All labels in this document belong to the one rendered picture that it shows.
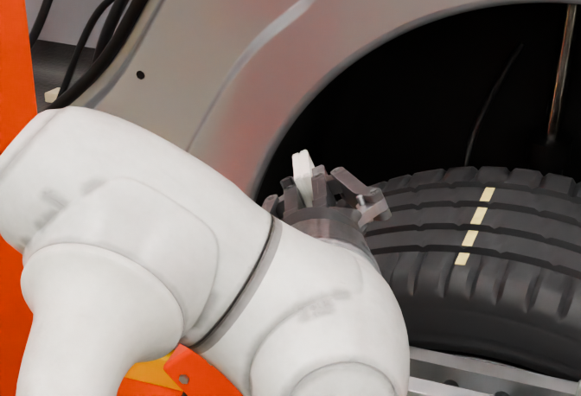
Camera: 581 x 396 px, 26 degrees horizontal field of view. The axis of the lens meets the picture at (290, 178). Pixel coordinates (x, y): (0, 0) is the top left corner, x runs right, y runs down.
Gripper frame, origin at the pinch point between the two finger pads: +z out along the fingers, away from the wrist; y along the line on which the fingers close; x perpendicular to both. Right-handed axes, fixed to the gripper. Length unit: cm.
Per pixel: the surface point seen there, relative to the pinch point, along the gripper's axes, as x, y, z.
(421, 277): -10.4, 6.2, -6.1
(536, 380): -19.7, 11.9, -13.5
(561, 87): -19, 30, 48
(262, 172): -9.7, -8.3, 36.5
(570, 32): -12, 33, 47
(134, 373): -34, -38, 49
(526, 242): -12.8, 16.0, -2.5
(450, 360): -16.6, 5.9, -10.6
